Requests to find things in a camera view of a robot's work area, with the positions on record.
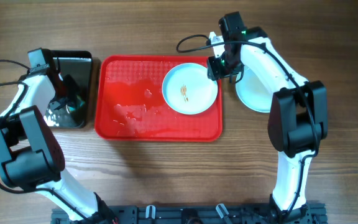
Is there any light blue plate top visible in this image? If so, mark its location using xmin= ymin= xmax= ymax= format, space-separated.
xmin=162 ymin=63 xmax=218 ymax=115

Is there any black rectangular water tray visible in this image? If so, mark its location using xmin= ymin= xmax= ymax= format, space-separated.
xmin=44 ymin=50 xmax=93 ymax=128

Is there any red plastic tray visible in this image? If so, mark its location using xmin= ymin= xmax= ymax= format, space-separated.
xmin=94 ymin=55 xmax=223 ymax=142

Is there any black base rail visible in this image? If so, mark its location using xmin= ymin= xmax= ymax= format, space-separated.
xmin=50 ymin=203 xmax=328 ymax=224

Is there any light blue plate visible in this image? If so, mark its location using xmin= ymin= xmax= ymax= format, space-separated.
xmin=162 ymin=63 xmax=218 ymax=115
xmin=235 ymin=65 xmax=272 ymax=113

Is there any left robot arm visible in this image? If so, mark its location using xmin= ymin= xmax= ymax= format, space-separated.
xmin=0 ymin=48 xmax=119 ymax=223

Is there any green yellow sponge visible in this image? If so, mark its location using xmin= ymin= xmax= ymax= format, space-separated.
xmin=66 ymin=95 xmax=85 ymax=113

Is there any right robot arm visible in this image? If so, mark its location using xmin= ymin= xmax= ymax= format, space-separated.
xmin=207 ymin=12 xmax=328 ymax=223

